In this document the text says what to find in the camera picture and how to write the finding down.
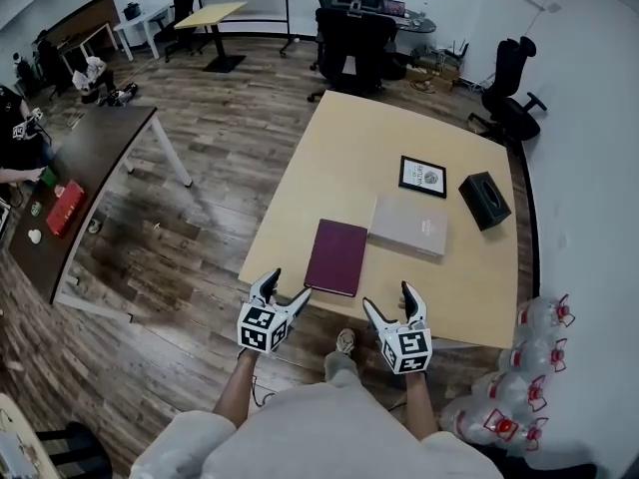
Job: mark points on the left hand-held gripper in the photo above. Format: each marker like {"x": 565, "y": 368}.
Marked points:
{"x": 257, "y": 327}

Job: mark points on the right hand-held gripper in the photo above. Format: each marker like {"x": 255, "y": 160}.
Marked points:
{"x": 407, "y": 349}

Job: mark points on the maroon book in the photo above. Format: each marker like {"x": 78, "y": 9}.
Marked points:
{"x": 335, "y": 257}

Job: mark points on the beige book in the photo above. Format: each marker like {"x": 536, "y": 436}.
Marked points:
{"x": 407, "y": 225}

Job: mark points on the person's right forearm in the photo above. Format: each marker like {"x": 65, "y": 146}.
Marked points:
{"x": 419, "y": 407}

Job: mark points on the person's left forearm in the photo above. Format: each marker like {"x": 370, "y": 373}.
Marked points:
{"x": 237, "y": 392}

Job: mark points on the person's shoe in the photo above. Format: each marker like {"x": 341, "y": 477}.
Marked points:
{"x": 346, "y": 341}

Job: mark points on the person's leg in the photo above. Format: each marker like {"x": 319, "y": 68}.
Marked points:
{"x": 342, "y": 369}

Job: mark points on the black framed picture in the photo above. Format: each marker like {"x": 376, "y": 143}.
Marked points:
{"x": 423, "y": 176}

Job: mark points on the black tissue box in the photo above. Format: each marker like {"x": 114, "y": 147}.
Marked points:
{"x": 484, "y": 200}

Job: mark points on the light wooden table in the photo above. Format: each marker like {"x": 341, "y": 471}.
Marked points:
{"x": 349, "y": 167}

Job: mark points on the person's beige clothing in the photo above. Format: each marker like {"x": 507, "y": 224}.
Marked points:
{"x": 324, "y": 442}

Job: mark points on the red box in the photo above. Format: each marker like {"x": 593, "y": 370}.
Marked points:
{"x": 65, "y": 210}

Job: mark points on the dark brown table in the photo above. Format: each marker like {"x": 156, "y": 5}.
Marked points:
{"x": 100, "y": 138}

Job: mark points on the black stool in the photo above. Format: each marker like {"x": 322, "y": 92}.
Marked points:
{"x": 80, "y": 452}

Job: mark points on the cardboard box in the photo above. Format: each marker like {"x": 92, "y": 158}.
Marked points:
{"x": 434, "y": 60}

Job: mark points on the small white object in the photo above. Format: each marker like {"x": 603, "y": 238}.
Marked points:
{"x": 34, "y": 236}

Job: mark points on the green box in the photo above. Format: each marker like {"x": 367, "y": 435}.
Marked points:
{"x": 48, "y": 177}

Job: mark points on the black router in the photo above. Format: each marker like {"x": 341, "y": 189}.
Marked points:
{"x": 458, "y": 52}

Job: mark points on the dark round desk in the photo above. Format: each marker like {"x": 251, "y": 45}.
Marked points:
{"x": 419, "y": 25}

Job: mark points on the small yellow table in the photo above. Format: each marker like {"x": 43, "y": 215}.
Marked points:
{"x": 212, "y": 13}

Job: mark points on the round beige table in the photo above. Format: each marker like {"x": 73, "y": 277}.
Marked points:
{"x": 20, "y": 447}

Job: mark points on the open laptop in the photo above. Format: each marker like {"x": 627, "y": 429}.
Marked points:
{"x": 393, "y": 8}

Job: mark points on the black pot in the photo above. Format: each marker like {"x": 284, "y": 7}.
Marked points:
{"x": 132, "y": 11}

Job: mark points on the white frame desk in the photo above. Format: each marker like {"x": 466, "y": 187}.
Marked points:
{"x": 90, "y": 30}

